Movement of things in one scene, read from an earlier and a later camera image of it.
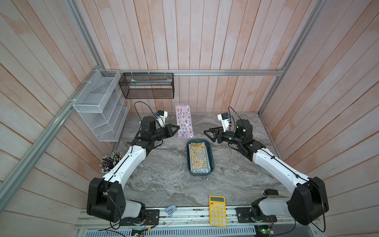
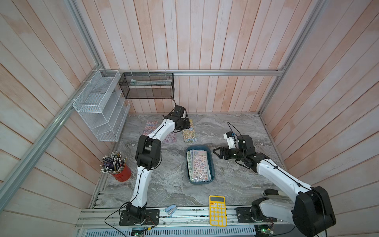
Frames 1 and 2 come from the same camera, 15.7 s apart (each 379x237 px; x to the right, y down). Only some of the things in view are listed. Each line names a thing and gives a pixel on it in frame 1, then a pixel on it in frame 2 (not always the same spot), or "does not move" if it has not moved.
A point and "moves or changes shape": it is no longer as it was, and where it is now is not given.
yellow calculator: x=217 y=211 does not move
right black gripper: x=219 y=134 → x=222 y=150
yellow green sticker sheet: x=199 y=159 → x=189 y=134
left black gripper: x=168 y=128 → x=187 y=124
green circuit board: x=264 y=230 does not move
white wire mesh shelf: x=102 y=106 does not move
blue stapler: x=170 y=210 does not move
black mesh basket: x=147 y=85 does not move
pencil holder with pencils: x=108 y=162 does not move
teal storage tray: x=210 y=152 moves or changes shape
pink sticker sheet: x=184 y=121 → x=170 y=138
